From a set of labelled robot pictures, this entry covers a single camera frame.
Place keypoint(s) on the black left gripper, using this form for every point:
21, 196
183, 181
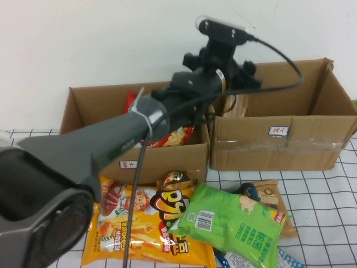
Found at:
220, 58

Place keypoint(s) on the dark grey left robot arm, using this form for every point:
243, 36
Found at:
83, 145

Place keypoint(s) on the small brown gold snack pack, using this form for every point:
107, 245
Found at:
174, 178

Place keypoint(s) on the blue black snack pack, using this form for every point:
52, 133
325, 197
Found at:
248, 190

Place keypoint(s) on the brown wafer snack pack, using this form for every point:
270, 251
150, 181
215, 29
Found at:
267, 192

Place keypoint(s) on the large orange snack bag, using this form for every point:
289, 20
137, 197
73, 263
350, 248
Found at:
145, 237

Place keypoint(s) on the white printed snack wrapper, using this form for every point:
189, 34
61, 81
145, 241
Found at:
237, 261

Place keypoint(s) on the blue dotted snack pack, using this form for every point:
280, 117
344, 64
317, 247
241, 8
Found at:
290, 261

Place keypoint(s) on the red shrimp chips bag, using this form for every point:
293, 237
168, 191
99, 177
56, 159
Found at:
173, 138

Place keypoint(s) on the white zip tie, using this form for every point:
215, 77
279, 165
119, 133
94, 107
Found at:
139, 114

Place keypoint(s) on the cardboard box labelled biscuits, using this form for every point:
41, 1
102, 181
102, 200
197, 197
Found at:
265, 156

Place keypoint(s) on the cardboard box labelled chips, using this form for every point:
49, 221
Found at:
173, 162

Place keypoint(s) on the green Lays chips bag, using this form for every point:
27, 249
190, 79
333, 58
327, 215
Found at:
223, 223
355, 102

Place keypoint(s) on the white black-grid tablecloth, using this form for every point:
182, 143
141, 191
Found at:
320, 195

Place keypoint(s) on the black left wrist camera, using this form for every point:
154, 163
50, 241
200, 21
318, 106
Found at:
220, 28

